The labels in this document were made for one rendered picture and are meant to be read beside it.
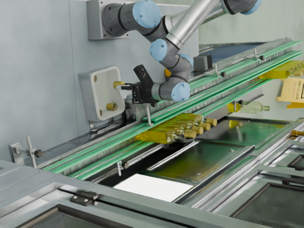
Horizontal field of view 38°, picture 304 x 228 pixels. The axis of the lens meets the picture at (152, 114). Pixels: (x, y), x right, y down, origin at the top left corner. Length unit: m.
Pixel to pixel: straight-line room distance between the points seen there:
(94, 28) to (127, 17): 0.19
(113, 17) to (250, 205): 0.97
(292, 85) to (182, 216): 4.64
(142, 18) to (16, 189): 1.00
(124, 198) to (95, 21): 1.21
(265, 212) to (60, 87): 0.99
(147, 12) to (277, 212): 0.94
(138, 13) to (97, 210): 1.09
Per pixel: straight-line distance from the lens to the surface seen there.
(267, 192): 1.81
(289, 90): 5.42
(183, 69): 1.78
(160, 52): 1.68
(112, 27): 2.00
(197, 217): 0.85
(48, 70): 1.93
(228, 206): 1.72
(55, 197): 1.09
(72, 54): 2.01
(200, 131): 2.04
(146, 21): 1.89
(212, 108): 2.51
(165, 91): 1.77
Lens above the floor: 2.31
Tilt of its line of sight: 41 degrees down
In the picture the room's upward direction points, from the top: 95 degrees clockwise
